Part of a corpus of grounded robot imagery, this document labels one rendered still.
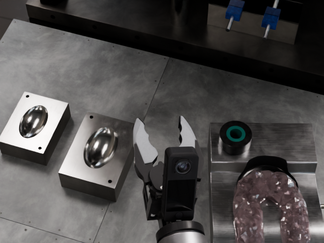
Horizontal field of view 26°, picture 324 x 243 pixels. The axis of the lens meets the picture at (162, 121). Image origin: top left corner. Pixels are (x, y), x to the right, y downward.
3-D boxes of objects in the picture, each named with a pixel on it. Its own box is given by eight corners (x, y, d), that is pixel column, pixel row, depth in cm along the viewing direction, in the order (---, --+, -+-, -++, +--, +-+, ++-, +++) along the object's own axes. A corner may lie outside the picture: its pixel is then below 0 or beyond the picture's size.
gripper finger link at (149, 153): (118, 140, 115) (141, 185, 111) (121, 119, 111) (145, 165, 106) (135, 135, 116) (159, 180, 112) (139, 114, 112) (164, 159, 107)
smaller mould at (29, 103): (46, 166, 184) (43, 154, 179) (1, 153, 186) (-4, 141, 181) (71, 115, 193) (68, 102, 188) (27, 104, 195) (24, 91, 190)
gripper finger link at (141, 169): (125, 151, 109) (148, 197, 105) (125, 145, 108) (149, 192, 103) (152, 142, 111) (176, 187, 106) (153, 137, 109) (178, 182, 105)
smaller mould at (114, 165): (115, 202, 178) (114, 188, 172) (61, 186, 180) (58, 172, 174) (141, 139, 189) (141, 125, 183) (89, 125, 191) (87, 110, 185)
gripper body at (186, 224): (139, 188, 112) (151, 257, 106) (145, 158, 106) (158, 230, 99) (185, 184, 114) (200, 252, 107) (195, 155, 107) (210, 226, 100)
